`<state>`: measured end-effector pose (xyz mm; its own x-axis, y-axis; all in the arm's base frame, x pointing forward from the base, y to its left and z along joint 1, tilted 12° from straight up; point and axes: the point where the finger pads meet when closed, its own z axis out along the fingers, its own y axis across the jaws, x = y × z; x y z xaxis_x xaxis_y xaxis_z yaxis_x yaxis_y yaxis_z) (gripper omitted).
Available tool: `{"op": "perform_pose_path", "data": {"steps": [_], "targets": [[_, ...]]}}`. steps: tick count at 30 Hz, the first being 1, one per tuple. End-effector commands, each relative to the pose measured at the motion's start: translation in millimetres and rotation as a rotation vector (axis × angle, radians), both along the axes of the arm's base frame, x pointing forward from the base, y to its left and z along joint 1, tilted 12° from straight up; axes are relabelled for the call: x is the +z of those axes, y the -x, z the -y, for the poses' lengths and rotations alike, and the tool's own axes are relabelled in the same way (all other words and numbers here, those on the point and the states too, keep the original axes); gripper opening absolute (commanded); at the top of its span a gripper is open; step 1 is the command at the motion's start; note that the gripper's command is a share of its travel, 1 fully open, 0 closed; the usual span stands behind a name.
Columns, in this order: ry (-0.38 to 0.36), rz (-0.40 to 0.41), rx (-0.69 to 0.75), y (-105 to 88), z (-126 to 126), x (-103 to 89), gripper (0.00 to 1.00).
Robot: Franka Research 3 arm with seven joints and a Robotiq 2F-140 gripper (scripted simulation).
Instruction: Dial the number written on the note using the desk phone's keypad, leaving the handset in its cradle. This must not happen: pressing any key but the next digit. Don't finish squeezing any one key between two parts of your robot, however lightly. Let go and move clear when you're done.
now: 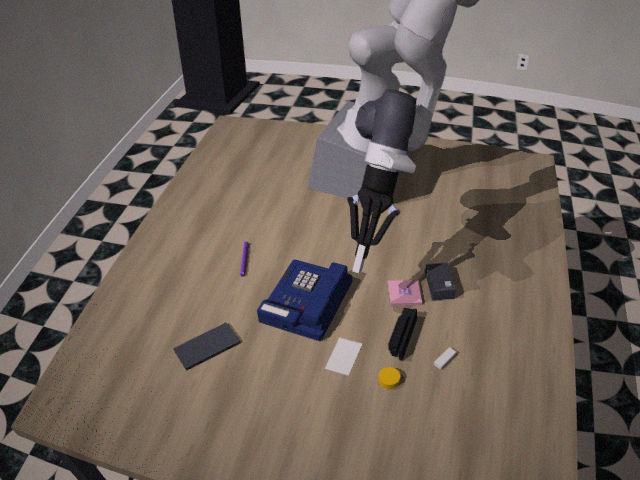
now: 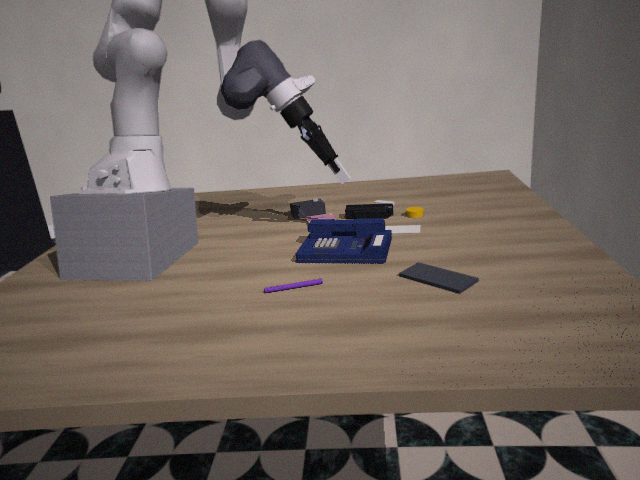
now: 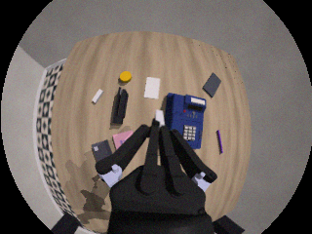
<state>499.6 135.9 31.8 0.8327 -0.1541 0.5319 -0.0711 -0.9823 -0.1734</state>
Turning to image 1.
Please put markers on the yellow short cylinder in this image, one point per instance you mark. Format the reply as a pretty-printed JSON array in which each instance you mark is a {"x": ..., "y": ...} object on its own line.
[{"x": 389, "y": 378}]

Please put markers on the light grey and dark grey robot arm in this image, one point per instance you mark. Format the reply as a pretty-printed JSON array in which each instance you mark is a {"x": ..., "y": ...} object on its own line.
[{"x": 389, "y": 121}]

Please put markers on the dark blue telephone handset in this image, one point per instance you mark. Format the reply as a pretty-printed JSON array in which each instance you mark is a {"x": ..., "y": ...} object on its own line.
[{"x": 317, "y": 308}]

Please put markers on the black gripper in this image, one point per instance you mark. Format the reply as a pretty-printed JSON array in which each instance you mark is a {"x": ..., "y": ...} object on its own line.
[{"x": 376, "y": 196}]

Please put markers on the purple thin rod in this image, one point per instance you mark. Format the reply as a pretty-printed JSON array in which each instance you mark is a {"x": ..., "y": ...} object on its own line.
[{"x": 243, "y": 265}]

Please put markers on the pink sticky note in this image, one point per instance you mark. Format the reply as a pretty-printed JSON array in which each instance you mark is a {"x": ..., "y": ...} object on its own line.
[{"x": 404, "y": 293}]

